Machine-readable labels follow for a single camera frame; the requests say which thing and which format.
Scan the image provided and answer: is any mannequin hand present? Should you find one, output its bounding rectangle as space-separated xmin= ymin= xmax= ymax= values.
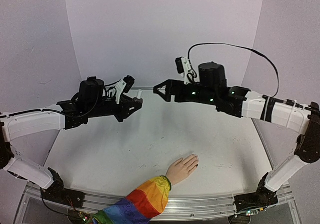
xmin=165 ymin=154 xmax=199 ymax=186

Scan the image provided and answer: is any aluminium front rail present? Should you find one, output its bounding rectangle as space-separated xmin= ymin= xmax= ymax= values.
xmin=26 ymin=176 xmax=293 ymax=224

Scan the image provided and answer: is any white nail polish cap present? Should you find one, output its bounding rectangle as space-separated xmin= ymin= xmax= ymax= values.
xmin=136 ymin=89 xmax=143 ymax=99

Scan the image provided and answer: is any purple nail polish bottle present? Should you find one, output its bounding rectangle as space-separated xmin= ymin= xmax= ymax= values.
xmin=133 ymin=97 xmax=143 ymax=105

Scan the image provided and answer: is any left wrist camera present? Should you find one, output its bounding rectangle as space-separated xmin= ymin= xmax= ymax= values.
xmin=115 ymin=75 xmax=135 ymax=104

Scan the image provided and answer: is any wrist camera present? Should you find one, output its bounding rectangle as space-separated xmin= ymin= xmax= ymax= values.
xmin=115 ymin=75 xmax=135 ymax=104
xmin=175 ymin=57 xmax=198 ymax=84

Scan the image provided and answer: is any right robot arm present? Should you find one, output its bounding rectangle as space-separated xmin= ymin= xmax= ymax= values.
xmin=183 ymin=78 xmax=320 ymax=224

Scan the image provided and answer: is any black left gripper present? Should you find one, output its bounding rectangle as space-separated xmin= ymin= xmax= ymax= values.
xmin=88 ymin=95 xmax=144 ymax=123

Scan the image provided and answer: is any rainbow sleeve forearm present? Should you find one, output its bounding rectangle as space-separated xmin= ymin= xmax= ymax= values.
xmin=88 ymin=176 xmax=172 ymax=224

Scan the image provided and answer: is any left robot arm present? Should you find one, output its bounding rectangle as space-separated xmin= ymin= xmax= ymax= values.
xmin=0 ymin=93 xmax=143 ymax=208

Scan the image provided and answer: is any black camera cable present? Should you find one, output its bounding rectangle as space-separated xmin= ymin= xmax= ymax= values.
xmin=187 ymin=43 xmax=280 ymax=97
xmin=0 ymin=80 xmax=123 ymax=121

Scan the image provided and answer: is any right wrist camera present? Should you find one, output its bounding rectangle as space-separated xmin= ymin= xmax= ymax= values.
xmin=175 ymin=57 xmax=198 ymax=84

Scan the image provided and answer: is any black right camera cable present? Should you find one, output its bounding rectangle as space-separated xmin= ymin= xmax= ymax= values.
xmin=187 ymin=43 xmax=280 ymax=97

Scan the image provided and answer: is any black left camera cable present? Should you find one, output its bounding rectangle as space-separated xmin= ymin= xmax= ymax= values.
xmin=0 ymin=80 xmax=123 ymax=121

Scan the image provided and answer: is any aluminium back edge strip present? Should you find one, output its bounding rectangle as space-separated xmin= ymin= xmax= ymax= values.
xmin=132 ymin=86 xmax=155 ymax=91

